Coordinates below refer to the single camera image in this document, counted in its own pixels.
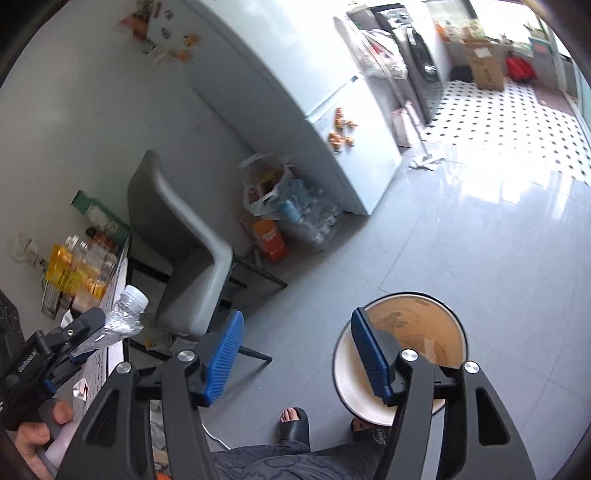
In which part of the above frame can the plastic bag of bottles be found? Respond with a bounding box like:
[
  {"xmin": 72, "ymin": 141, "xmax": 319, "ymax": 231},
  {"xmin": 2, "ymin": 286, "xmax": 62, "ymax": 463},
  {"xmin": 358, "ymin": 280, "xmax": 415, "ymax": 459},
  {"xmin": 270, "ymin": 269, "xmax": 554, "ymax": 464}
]
[{"xmin": 238, "ymin": 153, "xmax": 342, "ymax": 251}]

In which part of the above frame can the large cardboard box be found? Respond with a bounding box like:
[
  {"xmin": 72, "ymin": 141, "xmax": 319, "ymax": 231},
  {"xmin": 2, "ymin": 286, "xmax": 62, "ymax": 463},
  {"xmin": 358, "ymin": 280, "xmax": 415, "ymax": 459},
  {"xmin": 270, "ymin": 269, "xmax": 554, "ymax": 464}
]
[{"xmin": 462, "ymin": 39, "xmax": 505, "ymax": 91}]

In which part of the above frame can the grey dining chair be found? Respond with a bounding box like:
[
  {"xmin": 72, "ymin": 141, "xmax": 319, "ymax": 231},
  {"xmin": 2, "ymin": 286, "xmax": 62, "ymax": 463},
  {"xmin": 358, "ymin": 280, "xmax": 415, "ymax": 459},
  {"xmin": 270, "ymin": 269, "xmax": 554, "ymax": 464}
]
[{"xmin": 127, "ymin": 150, "xmax": 287, "ymax": 354}]

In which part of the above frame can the person's left hand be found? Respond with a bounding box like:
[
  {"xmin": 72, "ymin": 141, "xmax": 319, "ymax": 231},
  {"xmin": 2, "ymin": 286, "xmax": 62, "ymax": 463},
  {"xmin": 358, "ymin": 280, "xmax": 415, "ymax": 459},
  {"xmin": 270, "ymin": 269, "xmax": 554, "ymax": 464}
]
[{"xmin": 13, "ymin": 400, "xmax": 74, "ymax": 480}]

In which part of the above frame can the white floor mop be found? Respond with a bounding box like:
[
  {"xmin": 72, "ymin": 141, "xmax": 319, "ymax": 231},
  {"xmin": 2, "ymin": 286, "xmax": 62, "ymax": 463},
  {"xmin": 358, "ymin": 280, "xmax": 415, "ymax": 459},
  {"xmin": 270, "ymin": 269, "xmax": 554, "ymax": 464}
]
[{"xmin": 361, "ymin": 29, "xmax": 445, "ymax": 171}]

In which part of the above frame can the white refrigerator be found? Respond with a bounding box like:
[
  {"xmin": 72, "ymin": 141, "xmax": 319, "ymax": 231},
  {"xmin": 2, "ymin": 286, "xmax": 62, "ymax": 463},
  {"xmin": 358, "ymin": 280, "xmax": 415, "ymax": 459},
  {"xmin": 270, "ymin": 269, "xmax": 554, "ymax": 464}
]
[{"xmin": 186, "ymin": 1, "xmax": 402, "ymax": 216}]

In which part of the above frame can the foot black slipper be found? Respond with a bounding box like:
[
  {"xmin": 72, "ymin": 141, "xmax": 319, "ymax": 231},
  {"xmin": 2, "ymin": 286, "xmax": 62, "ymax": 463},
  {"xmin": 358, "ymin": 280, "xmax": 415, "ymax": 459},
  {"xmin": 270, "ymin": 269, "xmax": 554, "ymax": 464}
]
[
  {"xmin": 279, "ymin": 407, "xmax": 311, "ymax": 449},
  {"xmin": 351, "ymin": 417, "xmax": 391, "ymax": 447}
]

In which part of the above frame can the yellow snack bag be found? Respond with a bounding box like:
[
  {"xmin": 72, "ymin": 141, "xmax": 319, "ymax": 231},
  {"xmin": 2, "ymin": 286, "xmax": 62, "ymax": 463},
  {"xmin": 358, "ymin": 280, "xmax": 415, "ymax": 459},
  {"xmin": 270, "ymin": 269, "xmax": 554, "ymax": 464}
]
[{"xmin": 44, "ymin": 244, "xmax": 103, "ymax": 300}]

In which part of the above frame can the silver washing machine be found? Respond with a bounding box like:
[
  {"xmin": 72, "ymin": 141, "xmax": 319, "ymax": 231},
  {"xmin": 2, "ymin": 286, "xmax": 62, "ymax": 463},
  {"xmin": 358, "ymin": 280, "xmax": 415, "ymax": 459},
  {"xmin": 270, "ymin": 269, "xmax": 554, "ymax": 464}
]
[{"xmin": 348, "ymin": 1, "xmax": 446, "ymax": 125}]

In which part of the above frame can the green white box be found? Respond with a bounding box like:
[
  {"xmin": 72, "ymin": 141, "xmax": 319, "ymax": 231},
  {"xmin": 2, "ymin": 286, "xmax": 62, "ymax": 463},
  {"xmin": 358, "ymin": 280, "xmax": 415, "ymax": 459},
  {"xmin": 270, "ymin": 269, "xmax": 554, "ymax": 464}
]
[{"xmin": 71, "ymin": 190, "xmax": 130, "ymax": 246}]

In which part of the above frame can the right foot black slipper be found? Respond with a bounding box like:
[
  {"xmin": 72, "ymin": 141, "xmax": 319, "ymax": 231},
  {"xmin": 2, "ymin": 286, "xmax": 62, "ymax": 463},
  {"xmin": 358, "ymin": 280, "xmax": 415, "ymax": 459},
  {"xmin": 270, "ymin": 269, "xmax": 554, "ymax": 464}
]
[{"xmin": 351, "ymin": 417, "xmax": 391, "ymax": 447}]

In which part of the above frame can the clear plastic jar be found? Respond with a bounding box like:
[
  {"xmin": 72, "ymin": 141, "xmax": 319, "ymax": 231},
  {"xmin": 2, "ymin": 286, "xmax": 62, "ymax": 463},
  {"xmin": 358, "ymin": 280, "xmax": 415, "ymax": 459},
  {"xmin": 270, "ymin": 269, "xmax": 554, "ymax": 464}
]
[{"xmin": 65, "ymin": 236, "xmax": 117, "ymax": 299}]

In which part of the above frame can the orange carton box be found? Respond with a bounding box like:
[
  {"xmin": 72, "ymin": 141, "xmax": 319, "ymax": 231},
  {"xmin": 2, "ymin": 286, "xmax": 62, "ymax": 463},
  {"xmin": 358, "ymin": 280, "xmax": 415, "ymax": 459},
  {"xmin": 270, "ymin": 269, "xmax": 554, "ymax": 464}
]
[{"xmin": 250, "ymin": 219, "xmax": 288, "ymax": 263}]

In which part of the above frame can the left foot black slipper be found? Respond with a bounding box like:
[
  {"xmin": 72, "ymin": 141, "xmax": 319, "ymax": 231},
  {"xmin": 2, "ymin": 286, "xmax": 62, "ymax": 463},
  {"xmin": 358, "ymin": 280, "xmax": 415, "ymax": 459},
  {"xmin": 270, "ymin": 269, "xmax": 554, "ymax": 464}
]
[{"xmin": 279, "ymin": 407, "xmax": 311, "ymax": 449}]

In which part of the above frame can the red bag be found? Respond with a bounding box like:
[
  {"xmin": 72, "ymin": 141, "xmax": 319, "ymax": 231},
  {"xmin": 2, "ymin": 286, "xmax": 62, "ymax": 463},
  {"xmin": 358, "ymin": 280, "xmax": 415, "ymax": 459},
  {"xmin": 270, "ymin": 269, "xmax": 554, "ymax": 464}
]
[{"xmin": 505, "ymin": 55, "xmax": 538, "ymax": 83}]

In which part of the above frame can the crushed clear plastic bottle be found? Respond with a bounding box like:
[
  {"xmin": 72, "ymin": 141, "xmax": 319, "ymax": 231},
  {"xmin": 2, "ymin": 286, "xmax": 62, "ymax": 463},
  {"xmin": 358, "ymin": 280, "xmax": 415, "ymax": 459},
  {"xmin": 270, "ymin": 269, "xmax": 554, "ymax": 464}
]
[{"xmin": 70, "ymin": 285, "xmax": 149, "ymax": 357}]

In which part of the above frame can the beige round trash bin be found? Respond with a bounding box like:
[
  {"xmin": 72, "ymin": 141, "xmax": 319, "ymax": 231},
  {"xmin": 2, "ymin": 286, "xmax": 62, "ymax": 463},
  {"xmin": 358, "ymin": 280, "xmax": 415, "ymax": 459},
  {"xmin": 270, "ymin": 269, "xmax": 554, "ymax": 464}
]
[{"xmin": 331, "ymin": 291, "xmax": 470, "ymax": 428}]

